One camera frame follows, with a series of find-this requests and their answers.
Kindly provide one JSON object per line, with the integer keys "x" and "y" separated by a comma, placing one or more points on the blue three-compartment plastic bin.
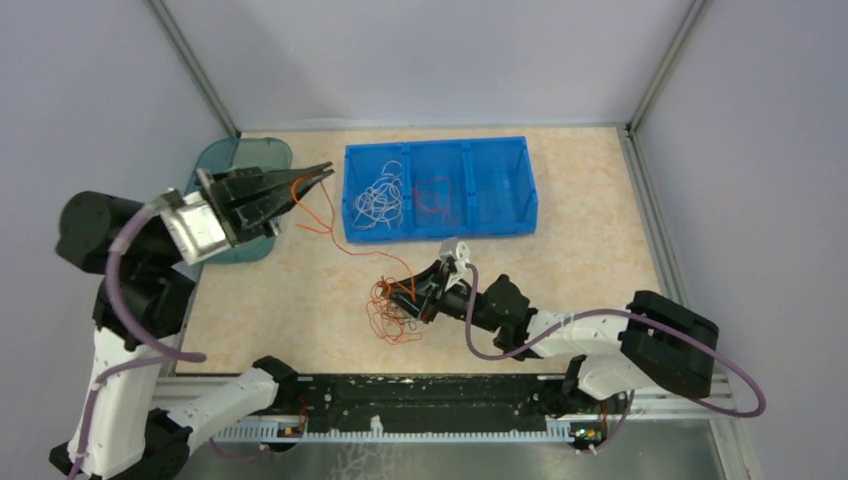
{"x": 428, "y": 190}

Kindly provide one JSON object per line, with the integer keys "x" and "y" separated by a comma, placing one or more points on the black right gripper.
{"x": 434, "y": 299}

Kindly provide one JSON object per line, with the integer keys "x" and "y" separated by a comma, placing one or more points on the aluminium frame rail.
{"x": 727, "y": 437}

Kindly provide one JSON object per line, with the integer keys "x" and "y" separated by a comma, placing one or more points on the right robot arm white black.
{"x": 652, "y": 341}

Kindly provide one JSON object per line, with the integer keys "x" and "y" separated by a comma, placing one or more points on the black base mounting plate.
{"x": 500, "y": 403}

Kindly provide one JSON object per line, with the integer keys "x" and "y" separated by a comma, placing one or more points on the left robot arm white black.
{"x": 140, "y": 310}

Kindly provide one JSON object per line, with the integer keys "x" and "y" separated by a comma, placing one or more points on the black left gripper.
{"x": 257, "y": 216}

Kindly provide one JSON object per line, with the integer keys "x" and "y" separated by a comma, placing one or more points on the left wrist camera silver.
{"x": 194, "y": 226}

